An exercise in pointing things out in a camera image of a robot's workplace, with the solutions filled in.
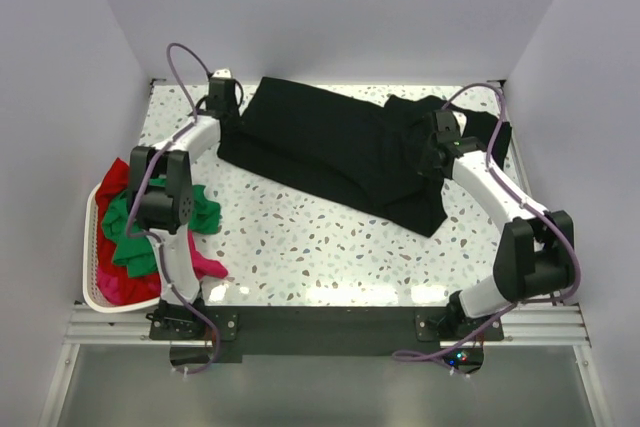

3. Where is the green t shirt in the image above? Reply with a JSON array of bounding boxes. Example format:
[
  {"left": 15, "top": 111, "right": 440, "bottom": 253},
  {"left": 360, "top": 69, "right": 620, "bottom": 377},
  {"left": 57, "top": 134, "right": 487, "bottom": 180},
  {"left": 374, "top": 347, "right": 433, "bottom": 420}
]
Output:
[{"left": 101, "top": 184, "right": 221, "bottom": 277}]

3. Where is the red t shirt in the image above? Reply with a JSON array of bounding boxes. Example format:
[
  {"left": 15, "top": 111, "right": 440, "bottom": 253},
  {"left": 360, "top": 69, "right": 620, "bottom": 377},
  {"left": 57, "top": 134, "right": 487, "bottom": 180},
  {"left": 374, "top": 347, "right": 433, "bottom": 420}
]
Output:
[{"left": 95, "top": 158, "right": 160, "bottom": 306}]

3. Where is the black t shirt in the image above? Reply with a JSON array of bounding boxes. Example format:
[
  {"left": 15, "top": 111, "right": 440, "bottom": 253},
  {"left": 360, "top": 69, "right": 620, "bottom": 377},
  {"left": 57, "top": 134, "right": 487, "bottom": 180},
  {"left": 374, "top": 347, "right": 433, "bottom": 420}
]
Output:
[
  {"left": 217, "top": 77, "right": 447, "bottom": 237},
  {"left": 382, "top": 95, "right": 512, "bottom": 169}
]

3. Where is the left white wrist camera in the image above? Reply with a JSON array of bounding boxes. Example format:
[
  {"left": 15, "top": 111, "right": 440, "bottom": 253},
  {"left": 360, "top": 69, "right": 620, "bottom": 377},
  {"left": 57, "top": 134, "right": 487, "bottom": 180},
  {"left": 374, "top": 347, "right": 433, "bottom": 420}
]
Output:
[{"left": 213, "top": 68, "right": 234, "bottom": 79}]

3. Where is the folded black t shirt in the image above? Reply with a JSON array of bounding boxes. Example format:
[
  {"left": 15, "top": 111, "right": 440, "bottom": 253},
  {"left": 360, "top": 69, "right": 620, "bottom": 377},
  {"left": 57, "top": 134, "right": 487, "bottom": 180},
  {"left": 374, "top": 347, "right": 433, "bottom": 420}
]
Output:
[{"left": 382, "top": 95, "right": 512, "bottom": 169}]

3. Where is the white laundry basket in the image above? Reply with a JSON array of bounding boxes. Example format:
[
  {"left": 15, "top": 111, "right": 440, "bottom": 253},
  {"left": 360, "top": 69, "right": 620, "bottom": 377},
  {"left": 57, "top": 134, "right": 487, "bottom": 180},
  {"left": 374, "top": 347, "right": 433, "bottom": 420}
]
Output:
[{"left": 82, "top": 184, "right": 159, "bottom": 314}]

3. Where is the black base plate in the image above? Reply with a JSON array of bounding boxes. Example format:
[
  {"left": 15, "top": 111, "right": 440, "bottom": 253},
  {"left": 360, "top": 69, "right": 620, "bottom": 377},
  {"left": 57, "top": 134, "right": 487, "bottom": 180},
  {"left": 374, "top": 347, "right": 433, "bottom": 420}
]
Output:
[{"left": 146, "top": 301, "right": 504, "bottom": 366}]

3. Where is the aluminium frame rail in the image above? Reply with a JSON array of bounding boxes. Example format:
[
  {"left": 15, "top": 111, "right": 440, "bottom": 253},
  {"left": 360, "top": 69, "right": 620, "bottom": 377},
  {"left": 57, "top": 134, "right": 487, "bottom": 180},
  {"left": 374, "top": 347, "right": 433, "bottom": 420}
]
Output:
[{"left": 63, "top": 305, "right": 591, "bottom": 347}]

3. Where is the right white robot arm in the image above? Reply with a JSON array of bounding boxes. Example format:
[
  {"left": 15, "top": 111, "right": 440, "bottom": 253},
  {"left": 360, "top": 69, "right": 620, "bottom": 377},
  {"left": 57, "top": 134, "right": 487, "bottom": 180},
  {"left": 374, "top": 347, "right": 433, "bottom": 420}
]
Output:
[{"left": 419, "top": 110, "right": 579, "bottom": 340}]

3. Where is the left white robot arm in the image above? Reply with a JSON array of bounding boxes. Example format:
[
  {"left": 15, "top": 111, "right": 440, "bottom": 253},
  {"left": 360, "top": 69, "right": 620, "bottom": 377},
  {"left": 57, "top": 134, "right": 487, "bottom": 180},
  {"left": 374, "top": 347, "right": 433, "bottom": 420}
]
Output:
[{"left": 126, "top": 70, "right": 244, "bottom": 339}]

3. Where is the pink t shirt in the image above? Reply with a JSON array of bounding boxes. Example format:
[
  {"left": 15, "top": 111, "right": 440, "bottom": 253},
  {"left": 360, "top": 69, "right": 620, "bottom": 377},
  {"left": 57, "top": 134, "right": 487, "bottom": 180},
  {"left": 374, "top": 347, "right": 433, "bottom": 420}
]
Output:
[{"left": 96, "top": 232, "right": 228, "bottom": 306}]

